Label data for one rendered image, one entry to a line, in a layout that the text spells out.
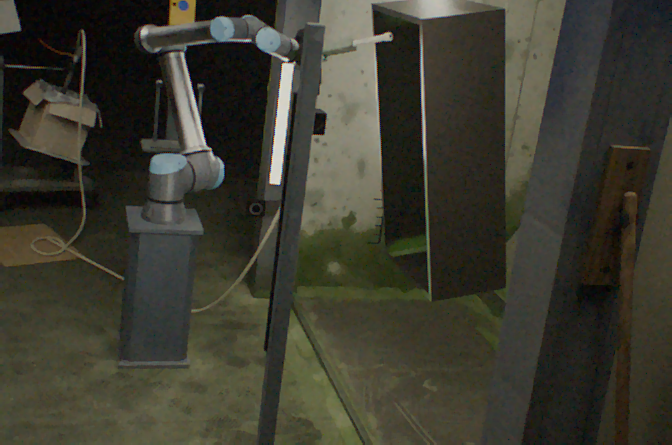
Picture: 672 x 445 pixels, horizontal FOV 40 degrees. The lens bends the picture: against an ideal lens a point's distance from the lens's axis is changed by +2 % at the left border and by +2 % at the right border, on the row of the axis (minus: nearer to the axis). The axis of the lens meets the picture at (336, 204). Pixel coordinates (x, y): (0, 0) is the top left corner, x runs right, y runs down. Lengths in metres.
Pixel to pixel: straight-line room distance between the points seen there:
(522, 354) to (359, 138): 2.86
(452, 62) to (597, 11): 1.81
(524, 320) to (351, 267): 3.00
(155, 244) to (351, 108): 1.38
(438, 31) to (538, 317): 1.83
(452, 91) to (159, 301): 1.52
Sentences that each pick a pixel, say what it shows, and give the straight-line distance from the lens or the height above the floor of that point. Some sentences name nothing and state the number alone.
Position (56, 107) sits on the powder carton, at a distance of 5.95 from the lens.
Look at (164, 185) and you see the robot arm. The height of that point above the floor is 0.81.
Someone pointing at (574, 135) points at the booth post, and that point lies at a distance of 1.90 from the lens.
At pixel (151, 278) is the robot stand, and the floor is 0.41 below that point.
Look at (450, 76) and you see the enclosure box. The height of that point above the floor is 1.42.
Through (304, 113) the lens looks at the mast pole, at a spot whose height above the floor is 1.39.
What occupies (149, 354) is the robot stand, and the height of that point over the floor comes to 0.06.
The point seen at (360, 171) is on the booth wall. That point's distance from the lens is 4.82.
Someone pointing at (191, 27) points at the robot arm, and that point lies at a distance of 3.78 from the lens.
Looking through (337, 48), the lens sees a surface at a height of 1.46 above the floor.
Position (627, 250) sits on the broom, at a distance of 1.91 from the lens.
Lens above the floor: 1.86
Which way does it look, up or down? 16 degrees down
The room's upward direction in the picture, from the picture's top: 8 degrees clockwise
